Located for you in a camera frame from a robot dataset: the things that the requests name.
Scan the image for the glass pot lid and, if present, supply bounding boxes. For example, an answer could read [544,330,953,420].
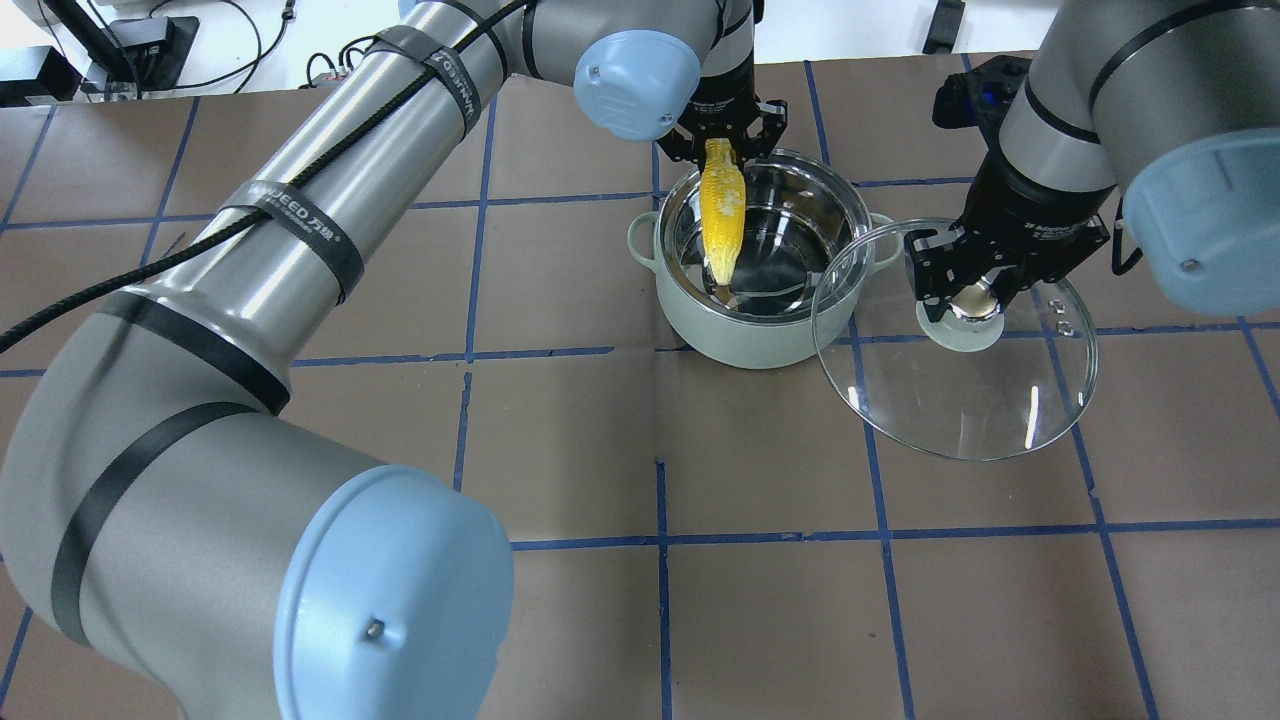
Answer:
[812,218,1100,461]

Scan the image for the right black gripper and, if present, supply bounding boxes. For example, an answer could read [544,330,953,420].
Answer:
[904,151,1114,322]

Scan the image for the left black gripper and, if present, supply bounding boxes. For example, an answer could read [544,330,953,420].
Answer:
[655,68,788,167]

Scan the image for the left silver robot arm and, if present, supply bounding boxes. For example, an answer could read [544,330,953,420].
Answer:
[3,1,762,719]

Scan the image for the pale green cooking pot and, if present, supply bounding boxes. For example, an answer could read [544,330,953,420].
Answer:
[627,149,902,369]

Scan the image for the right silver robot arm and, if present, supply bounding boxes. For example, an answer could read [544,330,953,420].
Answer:
[905,1,1279,327]

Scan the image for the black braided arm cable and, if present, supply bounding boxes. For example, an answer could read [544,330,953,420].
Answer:
[0,0,531,354]

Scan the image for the yellow corn cob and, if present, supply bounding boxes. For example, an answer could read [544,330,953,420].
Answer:
[699,138,748,288]

